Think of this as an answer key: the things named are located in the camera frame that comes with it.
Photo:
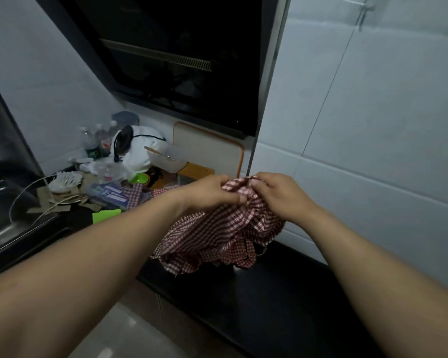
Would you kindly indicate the person's left hand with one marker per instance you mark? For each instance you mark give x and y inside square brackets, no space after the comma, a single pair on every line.
[205,192]

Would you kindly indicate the person's right hand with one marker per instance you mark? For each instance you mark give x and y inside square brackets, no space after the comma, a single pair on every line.
[280,195]

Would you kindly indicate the person's left thumb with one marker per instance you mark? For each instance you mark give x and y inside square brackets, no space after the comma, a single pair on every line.
[238,199]

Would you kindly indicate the person's right fingers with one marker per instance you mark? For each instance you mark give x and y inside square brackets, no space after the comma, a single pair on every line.
[259,184]

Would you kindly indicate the red checkered cloth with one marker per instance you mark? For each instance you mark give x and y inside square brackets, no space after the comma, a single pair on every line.
[216,234]

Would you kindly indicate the person's left forearm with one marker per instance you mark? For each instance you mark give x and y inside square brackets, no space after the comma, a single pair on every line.
[74,272]

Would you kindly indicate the person's right forearm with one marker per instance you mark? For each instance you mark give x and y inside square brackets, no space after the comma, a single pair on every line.
[380,290]

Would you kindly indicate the white cutting board orange rim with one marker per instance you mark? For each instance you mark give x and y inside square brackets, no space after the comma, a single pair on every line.
[209,149]

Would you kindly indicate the translucent plastic container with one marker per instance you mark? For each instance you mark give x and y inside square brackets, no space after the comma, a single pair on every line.
[168,158]

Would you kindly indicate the wooden spoon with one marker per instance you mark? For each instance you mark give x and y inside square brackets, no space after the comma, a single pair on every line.
[158,152]

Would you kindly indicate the green plastic bowl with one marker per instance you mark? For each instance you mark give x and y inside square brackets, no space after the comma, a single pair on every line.
[140,178]

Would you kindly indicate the white rice cooker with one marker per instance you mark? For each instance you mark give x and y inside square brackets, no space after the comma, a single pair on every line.
[142,149]

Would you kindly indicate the blue packet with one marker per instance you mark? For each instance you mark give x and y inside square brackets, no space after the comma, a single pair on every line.
[110,195]

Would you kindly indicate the green plastic card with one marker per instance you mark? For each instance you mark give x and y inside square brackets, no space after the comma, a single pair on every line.
[106,216]

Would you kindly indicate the clear plastic bag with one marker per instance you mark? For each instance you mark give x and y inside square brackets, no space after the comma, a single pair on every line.
[104,169]

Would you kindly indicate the clear plastic bottle red label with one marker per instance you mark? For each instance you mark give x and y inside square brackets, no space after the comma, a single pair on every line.
[103,139]

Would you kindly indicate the black range hood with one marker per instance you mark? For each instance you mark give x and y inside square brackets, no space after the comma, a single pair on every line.
[179,52]

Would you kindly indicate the clear plastic bottle green label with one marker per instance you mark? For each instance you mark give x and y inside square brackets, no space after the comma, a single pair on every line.
[89,143]

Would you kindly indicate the white crumpled cloth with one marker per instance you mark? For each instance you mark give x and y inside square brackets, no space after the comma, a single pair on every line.
[65,180]

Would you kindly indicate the brown cardboard piece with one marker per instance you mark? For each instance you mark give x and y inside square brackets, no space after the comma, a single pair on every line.
[59,201]

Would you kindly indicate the stainless steel sink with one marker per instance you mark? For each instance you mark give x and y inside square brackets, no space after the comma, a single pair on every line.
[7,216]

